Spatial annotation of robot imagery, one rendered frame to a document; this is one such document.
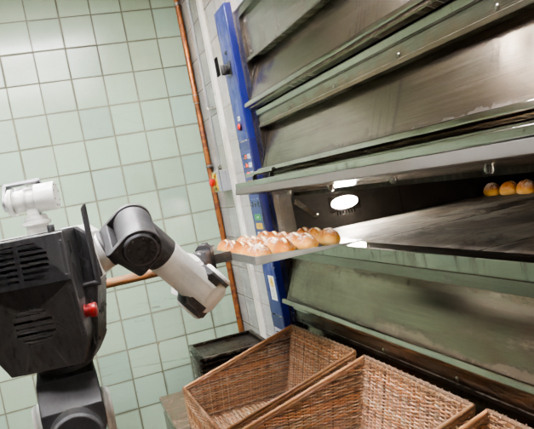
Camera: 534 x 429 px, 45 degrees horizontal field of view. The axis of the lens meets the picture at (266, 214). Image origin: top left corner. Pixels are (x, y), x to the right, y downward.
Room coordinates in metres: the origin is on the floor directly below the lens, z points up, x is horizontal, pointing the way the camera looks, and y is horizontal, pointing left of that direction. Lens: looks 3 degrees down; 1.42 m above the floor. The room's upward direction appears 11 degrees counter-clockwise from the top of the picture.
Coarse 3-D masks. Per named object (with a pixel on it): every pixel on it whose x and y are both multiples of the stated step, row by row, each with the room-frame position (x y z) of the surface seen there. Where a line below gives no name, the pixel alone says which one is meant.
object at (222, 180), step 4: (212, 172) 3.14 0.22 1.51; (216, 172) 3.05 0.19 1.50; (220, 172) 3.05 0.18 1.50; (224, 172) 3.06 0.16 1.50; (228, 172) 3.07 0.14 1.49; (212, 176) 3.12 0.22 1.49; (216, 176) 3.05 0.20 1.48; (220, 176) 3.05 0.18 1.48; (224, 176) 3.06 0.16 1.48; (228, 176) 3.07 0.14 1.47; (216, 180) 3.06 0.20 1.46; (220, 180) 3.05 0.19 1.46; (224, 180) 3.06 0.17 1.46; (228, 180) 3.06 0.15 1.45; (216, 184) 3.07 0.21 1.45; (220, 184) 3.05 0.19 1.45; (224, 184) 3.06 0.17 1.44; (228, 184) 3.06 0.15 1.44; (216, 188) 3.08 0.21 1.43; (220, 188) 3.05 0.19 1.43; (224, 188) 3.06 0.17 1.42; (228, 188) 3.06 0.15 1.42
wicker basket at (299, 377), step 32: (256, 352) 2.43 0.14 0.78; (288, 352) 2.47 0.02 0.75; (320, 352) 2.21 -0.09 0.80; (352, 352) 1.97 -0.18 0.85; (192, 384) 2.35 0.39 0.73; (224, 384) 2.39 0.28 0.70; (256, 384) 2.42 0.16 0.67; (288, 384) 2.46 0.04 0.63; (192, 416) 2.26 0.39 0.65; (224, 416) 2.35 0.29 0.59; (256, 416) 1.86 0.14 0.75
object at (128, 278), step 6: (150, 270) 2.07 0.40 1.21; (120, 276) 2.04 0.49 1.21; (126, 276) 2.04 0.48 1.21; (132, 276) 2.05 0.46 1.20; (138, 276) 2.05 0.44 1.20; (144, 276) 2.06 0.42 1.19; (150, 276) 2.06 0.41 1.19; (156, 276) 2.07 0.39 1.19; (108, 282) 2.02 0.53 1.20; (114, 282) 2.03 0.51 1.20; (120, 282) 2.03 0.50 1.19; (126, 282) 2.04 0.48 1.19; (132, 282) 2.05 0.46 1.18; (108, 288) 2.03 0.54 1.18
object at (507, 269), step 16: (336, 256) 2.05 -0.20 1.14; (352, 256) 1.94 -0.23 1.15; (368, 256) 1.83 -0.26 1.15; (384, 256) 1.74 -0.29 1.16; (400, 256) 1.65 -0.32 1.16; (416, 256) 1.58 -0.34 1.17; (432, 256) 1.51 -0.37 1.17; (448, 256) 1.45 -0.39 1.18; (464, 256) 1.39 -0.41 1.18; (480, 256) 1.35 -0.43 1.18; (496, 256) 1.32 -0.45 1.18; (512, 256) 1.28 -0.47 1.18; (528, 256) 1.25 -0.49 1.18; (464, 272) 1.40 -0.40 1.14; (480, 272) 1.34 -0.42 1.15; (496, 272) 1.29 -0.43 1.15; (512, 272) 1.25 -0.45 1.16; (528, 272) 1.20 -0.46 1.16
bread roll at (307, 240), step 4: (308, 232) 2.02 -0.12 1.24; (300, 236) 2.03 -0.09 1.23; (304, 236) 2.01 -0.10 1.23; (308, 236) 2.00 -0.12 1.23; (312, 236) 2.00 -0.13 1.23; (300, 240) 2.01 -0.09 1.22; (304, 240) 1.99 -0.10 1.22; (308, 240) 1.99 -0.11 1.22; (312, 240) 1.99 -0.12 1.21; (316, 240) 2.00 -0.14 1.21; (296, 244) 2.03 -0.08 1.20; (300, 244) 2.00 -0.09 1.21; (304, 244) 1.99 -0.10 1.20; (308, 244) 1.98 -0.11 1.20; (312, 244) 1.98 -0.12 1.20; (316, 244) 1.99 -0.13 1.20; (300, 248) 2.01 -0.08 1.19; (304, 248) 1.99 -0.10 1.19; (308, 248) 1.98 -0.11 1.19
